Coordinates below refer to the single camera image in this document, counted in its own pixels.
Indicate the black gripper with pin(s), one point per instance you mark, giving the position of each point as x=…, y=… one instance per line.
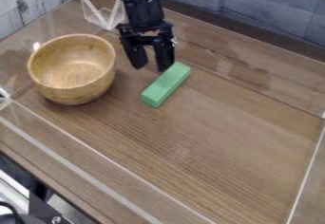
x=146, y=29

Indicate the green rectangular block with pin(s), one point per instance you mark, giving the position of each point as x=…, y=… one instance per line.
x=161, y=89

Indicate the wooden bowl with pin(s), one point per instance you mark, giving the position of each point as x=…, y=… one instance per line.
x=73, y=68

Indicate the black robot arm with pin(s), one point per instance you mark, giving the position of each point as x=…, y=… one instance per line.
x=147, y=30

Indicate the clear acrylic corner bracket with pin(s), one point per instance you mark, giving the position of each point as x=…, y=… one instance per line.
x=105, y=18

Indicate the black metal mount bracket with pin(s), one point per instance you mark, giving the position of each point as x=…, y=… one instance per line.
x=43, y=212

